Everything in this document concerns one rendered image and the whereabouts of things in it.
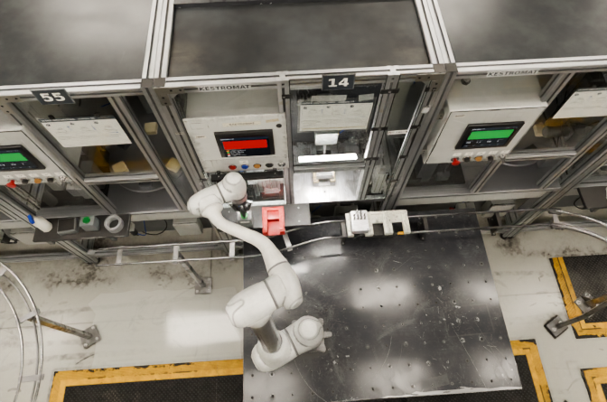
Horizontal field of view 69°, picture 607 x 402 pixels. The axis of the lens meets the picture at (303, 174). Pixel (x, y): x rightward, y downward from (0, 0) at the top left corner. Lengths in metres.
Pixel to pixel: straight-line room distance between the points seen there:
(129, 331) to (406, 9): 2.80
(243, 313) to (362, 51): 1.14
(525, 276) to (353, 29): 2.54
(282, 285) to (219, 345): 1.58
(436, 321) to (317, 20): 1.79
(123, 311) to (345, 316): 1.71
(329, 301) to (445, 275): 0.72
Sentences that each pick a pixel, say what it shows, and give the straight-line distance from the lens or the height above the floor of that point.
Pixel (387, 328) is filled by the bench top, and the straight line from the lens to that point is 2.69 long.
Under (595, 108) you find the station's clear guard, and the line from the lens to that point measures 2.35.
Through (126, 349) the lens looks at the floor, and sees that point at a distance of 3.55.
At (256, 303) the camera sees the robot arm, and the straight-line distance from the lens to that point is 1.85.
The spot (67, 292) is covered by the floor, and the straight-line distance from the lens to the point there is 3.82.
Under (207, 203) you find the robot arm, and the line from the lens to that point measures 2.08.
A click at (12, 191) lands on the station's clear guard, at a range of 2.77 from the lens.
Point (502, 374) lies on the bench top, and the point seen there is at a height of 0.68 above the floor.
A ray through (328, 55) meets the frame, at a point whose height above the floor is 2.01.
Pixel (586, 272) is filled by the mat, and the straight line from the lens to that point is 4.02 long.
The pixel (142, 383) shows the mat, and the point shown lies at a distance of 3.47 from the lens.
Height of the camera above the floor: 3.30
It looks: 62 degrees down
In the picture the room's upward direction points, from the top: straight up
